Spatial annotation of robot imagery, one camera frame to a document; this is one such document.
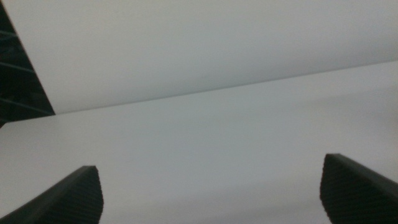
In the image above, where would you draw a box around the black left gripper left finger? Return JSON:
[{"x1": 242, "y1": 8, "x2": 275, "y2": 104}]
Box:
[{"x1": 0, "y1": 165, "x2": 104, "y2": 224}]

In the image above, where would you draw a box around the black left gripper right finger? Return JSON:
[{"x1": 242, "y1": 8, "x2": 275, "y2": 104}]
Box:
[{"x1": 319, "y1": 153, "x2": 398, "y2": 224}]

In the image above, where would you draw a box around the dark background object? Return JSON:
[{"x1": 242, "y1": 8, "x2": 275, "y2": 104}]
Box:
[{"x1": 0, "y1": 0, "x2": 56, "y2": 128}]

